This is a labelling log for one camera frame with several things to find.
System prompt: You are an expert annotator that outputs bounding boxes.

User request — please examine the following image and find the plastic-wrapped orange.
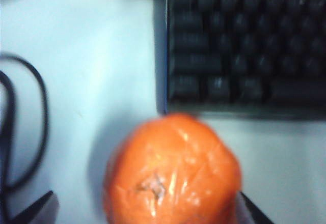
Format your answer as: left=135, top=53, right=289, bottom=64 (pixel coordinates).
left=102, top=112, right=243, bottom=224

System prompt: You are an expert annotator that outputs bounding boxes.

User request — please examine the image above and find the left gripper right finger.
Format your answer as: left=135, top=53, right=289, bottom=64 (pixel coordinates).
left=235, top=190, right=276, bottom=224

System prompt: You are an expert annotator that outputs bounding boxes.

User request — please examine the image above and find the thick black power cord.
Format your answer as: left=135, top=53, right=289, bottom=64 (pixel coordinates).
left=0, top=70, right=17, bottom=224

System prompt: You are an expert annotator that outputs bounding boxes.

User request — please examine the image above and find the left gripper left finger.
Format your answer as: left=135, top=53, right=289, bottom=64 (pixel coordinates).
left=17, top=190, right=61, bottom=224

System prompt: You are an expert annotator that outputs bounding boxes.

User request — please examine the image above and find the thin black USB cable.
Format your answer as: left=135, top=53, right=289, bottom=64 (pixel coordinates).
left=0, top=52, right=50, bottom=192

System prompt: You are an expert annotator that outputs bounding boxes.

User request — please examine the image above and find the black computer keyboard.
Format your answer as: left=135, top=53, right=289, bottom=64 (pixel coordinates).
left=165, top=0, right=326, bottom=116

